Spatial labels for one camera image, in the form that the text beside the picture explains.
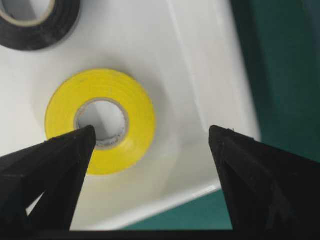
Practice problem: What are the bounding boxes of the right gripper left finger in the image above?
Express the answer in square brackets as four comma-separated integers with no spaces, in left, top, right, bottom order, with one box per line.
[0,125,96,232]

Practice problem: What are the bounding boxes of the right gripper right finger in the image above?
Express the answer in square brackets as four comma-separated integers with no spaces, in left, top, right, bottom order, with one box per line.
[208,125,320,232]

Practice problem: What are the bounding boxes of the yellow tape roll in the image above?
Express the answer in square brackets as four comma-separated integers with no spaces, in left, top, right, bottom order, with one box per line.
[44,68,156,175]

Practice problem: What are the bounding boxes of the black tape roll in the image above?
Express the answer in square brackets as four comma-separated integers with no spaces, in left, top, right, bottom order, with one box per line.
[0,0,81,51]

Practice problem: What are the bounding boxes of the white plastic tray case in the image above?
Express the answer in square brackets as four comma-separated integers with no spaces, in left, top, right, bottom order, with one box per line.
[0,0,261,230]

